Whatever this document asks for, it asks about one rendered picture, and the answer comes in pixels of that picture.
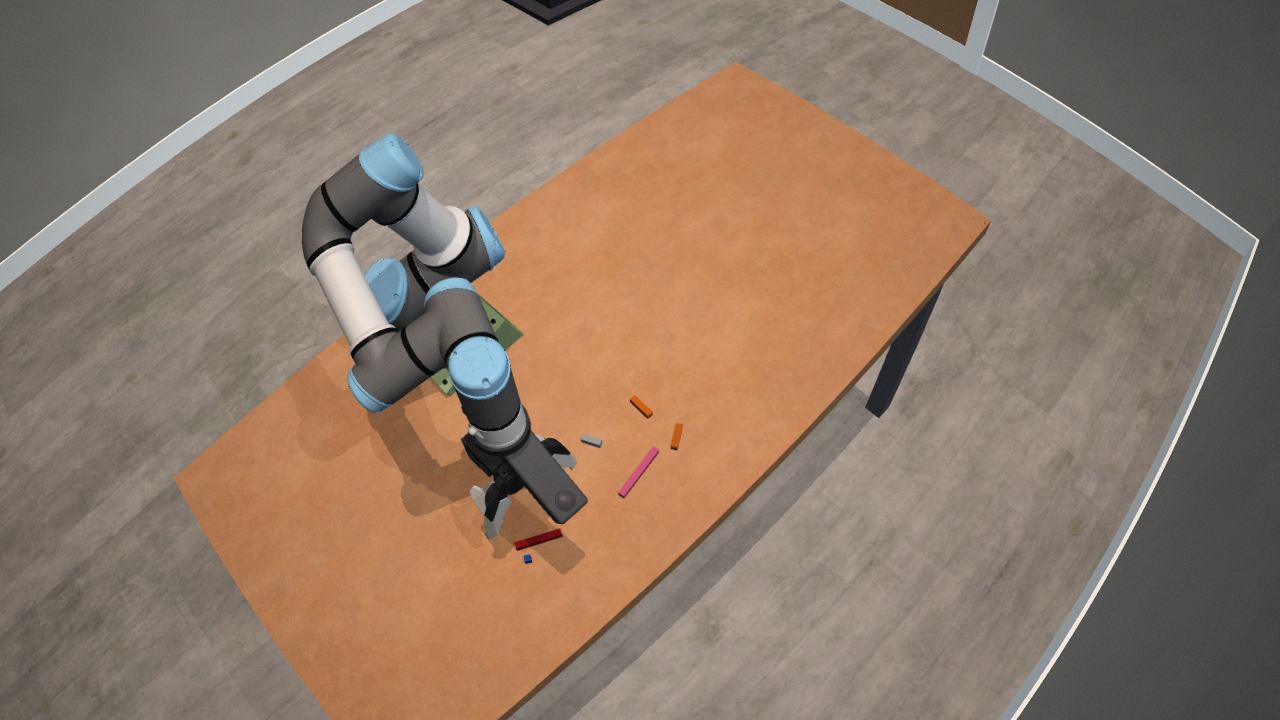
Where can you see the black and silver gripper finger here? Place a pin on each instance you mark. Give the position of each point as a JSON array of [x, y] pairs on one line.
[[559, 452], [496, 502]]

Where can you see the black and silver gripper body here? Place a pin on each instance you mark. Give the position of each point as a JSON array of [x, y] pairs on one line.
[[494, 465]]

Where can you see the red rod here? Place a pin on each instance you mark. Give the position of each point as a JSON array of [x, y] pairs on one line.
[[542, 538]]

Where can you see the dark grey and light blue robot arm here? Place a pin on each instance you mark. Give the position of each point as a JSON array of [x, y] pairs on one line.
[[382, 184]]

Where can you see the pink rod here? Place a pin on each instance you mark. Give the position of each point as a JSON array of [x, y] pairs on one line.
[[638, 472]]

